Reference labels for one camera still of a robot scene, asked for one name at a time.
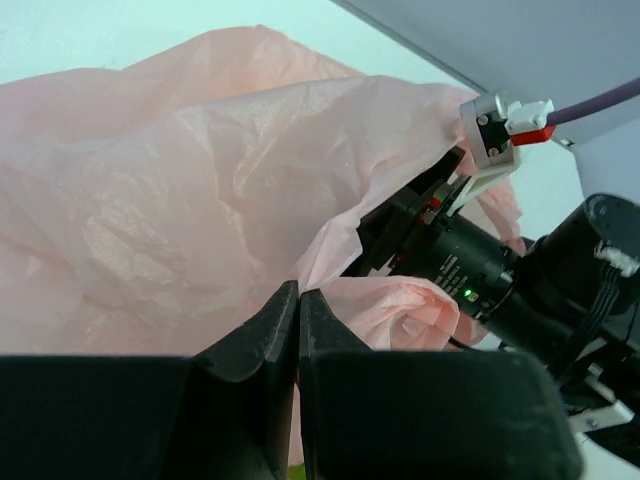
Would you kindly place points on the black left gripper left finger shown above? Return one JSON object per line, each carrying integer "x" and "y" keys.
{"x": 224, "y": 413}

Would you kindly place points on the aluminium table frame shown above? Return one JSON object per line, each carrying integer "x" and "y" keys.
{"x": 487, "y": 45}

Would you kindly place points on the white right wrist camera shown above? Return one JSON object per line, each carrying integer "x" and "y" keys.
{"x": 498, "y": 134}

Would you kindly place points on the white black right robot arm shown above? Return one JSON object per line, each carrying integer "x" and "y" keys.
{"x": 572, "y": 299}

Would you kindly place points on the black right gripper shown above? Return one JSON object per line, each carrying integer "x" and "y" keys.
{"x": 414, "y": 234}

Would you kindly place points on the pink plastic bag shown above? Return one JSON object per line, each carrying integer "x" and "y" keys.
{"x": 153, "y": 210}

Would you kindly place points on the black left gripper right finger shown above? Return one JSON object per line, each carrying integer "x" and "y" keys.
{"x": 369, "y": 414}

